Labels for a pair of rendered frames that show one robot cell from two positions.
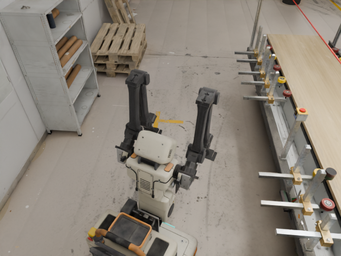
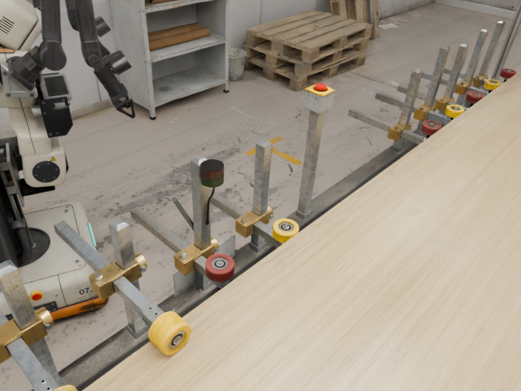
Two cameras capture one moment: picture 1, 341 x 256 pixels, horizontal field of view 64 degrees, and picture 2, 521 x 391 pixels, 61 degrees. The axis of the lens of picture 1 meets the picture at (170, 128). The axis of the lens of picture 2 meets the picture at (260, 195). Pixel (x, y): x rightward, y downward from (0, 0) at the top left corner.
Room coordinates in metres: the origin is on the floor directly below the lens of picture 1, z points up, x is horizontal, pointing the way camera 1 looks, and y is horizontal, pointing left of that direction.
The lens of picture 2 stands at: (0.32, -1.61, 1.79)
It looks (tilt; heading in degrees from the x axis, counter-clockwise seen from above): 36 degrees down; 36
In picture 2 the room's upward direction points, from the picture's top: 4 degrees clockwise
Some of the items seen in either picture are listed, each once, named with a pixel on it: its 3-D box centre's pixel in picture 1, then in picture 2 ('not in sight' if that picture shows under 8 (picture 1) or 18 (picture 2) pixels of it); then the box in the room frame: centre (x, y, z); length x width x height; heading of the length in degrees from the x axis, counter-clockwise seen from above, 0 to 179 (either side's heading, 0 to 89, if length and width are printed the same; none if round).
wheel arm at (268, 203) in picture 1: (294, 205); (175, 244); (0.98, -0.82, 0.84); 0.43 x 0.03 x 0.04; 85
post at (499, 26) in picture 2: (257, 44); (487, 62); (3.25, -1.10, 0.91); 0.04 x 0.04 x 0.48; 85
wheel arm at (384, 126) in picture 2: (265, 98); (388, 127); (2.22, -0.96, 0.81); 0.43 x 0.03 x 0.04; 85
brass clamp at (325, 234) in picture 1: (323, 233); (119, 274); (0.74, -0.88, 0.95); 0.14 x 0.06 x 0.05; 175
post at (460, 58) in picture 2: (263, 66); (450, 88); (2.76, -1.06, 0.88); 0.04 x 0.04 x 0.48; 85
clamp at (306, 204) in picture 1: (305, 204); (198, 254); (0.99, -0.90, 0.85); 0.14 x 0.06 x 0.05; 175
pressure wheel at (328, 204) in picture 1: (325, 207); (219, 276); (0.96, -1.02, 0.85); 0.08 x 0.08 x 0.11
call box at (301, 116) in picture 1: (300, 115); (319, 99); (1.52, -0.95, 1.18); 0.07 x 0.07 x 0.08; 85
